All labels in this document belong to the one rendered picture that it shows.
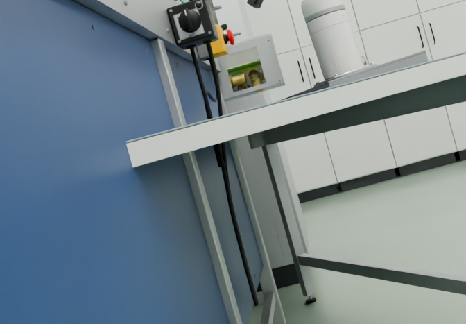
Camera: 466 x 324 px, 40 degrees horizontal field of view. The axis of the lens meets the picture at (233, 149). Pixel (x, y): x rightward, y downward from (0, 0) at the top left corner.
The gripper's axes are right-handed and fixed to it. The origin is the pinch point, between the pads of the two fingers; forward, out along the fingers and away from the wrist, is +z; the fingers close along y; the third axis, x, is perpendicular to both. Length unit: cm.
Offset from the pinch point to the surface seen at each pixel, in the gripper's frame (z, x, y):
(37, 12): -12, -32, -92
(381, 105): 17.6, -29.7, 35.0
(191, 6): 0.0, -4.7, -30.7
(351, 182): 195, 60, 372
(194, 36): 4.8, -8.3, -31.2
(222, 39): 11.7, 1.5, -5.1
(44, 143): -5, -44, -99
